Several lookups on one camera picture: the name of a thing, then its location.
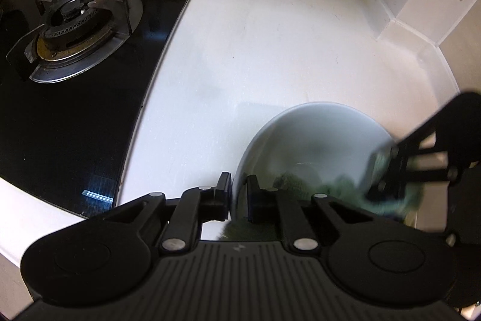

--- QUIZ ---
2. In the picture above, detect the green microfiber cloth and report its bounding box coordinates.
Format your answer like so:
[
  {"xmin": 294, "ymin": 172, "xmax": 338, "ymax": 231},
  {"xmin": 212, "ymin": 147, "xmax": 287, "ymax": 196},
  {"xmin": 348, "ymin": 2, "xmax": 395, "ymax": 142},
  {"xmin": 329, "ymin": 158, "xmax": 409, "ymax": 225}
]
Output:
[{"xmin": 219, "ymin": 152, "xmax": 424, "ymax": 241}]

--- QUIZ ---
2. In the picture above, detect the white ceramic bowl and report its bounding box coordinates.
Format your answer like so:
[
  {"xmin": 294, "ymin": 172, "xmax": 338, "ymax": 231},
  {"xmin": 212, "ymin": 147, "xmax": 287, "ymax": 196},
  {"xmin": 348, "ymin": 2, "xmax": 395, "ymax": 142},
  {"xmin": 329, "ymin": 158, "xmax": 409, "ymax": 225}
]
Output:
[{"xmin": 231, "ymin": 102, "xmax": 394, "ymax": 219}]

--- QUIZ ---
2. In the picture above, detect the black glass gas stove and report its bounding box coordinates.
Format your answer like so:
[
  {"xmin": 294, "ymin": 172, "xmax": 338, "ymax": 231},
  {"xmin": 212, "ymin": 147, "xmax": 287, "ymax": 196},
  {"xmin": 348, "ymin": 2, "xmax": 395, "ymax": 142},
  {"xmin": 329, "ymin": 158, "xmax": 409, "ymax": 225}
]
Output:
[{"xmin": 1, "ymin": 0, "xmax": 189, "ymax": 217}]

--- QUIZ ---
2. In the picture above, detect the round gas burner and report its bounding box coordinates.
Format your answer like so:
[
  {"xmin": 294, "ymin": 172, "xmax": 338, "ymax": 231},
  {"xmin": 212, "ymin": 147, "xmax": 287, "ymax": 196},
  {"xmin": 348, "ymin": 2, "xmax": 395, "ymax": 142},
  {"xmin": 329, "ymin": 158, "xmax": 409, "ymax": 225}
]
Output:
[{"xmin": 24, "ymin": 0, "xmax": 143, "ymax": 84}]

